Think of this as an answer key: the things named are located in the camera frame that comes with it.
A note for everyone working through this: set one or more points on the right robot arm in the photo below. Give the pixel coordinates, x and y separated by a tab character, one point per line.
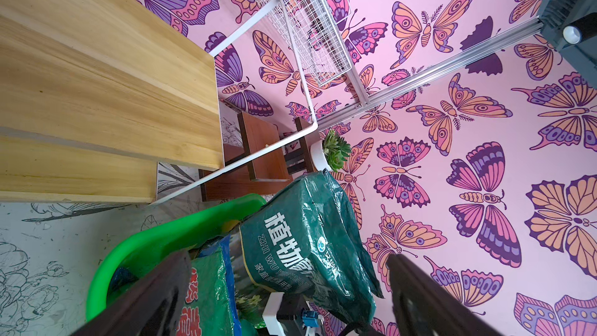
570	26

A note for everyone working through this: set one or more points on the blue green soil bag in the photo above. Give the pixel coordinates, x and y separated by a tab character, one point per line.
209	306

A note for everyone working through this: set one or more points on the dark green fertilizer bag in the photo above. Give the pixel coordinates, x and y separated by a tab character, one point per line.
306	241

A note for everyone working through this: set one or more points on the aluminium cage frame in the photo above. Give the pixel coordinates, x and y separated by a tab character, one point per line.
470	55

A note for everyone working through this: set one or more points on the green plastic basket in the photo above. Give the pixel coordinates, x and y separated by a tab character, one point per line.
144	250

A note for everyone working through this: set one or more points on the white frame wooden shelf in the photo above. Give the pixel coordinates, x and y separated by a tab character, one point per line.
96	93

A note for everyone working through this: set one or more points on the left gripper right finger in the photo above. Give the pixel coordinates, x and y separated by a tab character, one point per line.
422	307

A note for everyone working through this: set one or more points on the white wire basket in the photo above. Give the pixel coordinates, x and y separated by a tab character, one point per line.
311	31

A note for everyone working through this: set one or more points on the succulent plant white pot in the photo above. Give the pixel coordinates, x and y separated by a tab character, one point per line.
330	153

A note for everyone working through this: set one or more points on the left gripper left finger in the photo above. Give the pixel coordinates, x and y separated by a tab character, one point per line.
152	306

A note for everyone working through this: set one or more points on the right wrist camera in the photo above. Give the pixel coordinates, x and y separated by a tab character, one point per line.
288	314

